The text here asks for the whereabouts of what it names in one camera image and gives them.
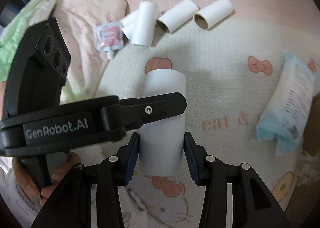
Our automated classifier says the white paper roll core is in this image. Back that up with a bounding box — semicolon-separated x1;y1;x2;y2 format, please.
138;69;186;177

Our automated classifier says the white paper tube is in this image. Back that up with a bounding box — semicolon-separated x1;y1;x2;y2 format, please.
157;0;199;33
193;0;234;30
120;10;138;41
130;1;159;47

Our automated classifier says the person's left hand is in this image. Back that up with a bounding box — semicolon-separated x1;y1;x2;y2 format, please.
12;152;81;206

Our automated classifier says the red white spout pouch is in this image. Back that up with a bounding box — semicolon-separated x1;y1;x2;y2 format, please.
95;21;124;60

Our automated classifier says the blue wet wipes pack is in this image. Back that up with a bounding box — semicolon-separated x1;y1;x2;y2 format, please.
256;52;316;156

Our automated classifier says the pink cartoon pillow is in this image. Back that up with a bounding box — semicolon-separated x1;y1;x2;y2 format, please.
53;0;127;103

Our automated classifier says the green cloth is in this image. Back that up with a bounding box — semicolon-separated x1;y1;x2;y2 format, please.
0;0;56;82

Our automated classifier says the pink cartoon bed sheet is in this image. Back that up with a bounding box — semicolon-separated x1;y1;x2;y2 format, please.
0;0;320;228

